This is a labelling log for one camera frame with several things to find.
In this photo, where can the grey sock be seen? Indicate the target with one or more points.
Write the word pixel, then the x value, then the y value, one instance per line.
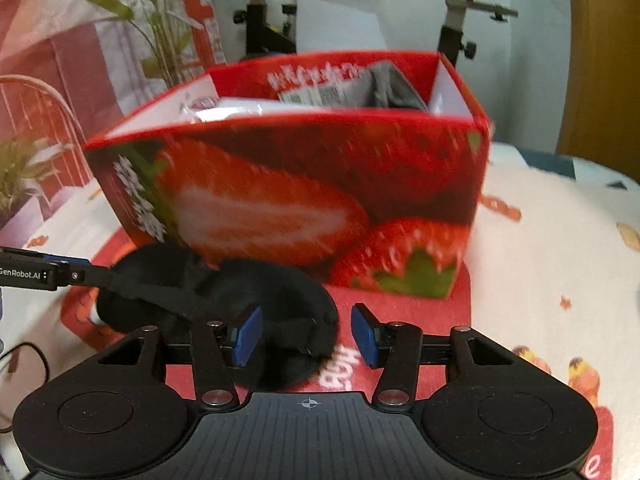
pixel 392 87

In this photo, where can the white board sheet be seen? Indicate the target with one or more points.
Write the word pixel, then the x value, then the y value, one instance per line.
pixel 335 25

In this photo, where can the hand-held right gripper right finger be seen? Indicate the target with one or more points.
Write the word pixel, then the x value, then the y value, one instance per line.
pixel 362 335

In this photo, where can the red plastic bag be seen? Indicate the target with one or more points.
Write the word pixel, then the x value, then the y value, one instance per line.
pixel 440 320

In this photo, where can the black exercise bike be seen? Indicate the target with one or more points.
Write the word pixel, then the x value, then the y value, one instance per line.
pixel 257 25

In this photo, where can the black sock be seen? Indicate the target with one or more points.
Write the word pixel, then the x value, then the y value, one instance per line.
pixel 290 300

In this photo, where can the pink printed backdrop cloth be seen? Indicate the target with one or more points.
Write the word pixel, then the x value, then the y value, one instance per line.
pixel 50 35

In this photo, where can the wooden door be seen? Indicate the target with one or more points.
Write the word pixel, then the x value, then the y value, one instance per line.
pixel 600 85

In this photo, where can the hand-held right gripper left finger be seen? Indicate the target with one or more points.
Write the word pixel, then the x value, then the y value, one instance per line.
pixel 248 337

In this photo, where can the red strawberry print box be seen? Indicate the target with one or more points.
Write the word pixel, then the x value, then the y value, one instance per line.
pixel 300 175

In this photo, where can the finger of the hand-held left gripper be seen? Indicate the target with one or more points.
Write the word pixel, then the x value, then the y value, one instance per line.
pixel 85 276
pixel 70 261

